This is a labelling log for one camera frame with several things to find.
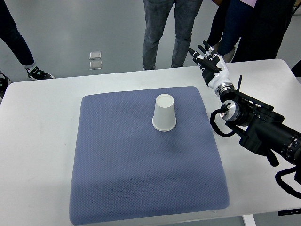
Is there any white paper cup on mat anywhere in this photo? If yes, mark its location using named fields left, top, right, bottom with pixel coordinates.
left=152, top=94, right=176, bottom=132

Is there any upper metal floor plate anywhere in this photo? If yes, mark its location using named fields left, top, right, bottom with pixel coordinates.
left=89, top=51, right=102, bottom=60

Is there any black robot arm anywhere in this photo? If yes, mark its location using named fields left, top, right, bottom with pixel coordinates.
left=217, top=82, right=301, bottom=183

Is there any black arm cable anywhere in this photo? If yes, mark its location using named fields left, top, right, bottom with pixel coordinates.
left=209, top=105, right=236, bottom=137

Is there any metal floor plate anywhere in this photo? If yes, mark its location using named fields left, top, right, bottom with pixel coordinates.
left=89, top=60, right=102, bottom=70
left=89, top=51, right=102, bottom=60

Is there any lower metal floor plate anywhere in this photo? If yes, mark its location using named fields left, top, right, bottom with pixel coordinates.
left=89, top=60, right=102, bottom=70

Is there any person in dark coat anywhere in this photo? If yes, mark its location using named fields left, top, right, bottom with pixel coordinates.
left=207, top=0, right=295, bottom=63

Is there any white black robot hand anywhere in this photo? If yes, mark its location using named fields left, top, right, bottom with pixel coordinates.
left=188, top=41, right=234, bottom=97

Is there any blue textured foam mat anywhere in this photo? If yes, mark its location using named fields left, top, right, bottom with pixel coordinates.
left=69, top=86, right=230, bottom=225

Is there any person in grey jeans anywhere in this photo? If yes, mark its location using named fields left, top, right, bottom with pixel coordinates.
left=142, top=0, right=203, bottom=71

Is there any sneaker at left edge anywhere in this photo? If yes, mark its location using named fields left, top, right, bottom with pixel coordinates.
left=0, top=72, right=11, bottom=102

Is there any person in dark trousers left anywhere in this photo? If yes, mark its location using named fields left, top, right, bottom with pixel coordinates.
left=0, top=0, right=35, bottom=69

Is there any black table control panel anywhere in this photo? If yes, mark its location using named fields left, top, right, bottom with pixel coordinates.
left=278, top=208, right=301, bottom=216

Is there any black green white sneaker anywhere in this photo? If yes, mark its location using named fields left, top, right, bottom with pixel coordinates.
left=26, top=67, right=55, bottom=80

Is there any white table leg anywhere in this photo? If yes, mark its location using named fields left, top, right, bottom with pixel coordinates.
left=242, top=214, right=256, bottom=226

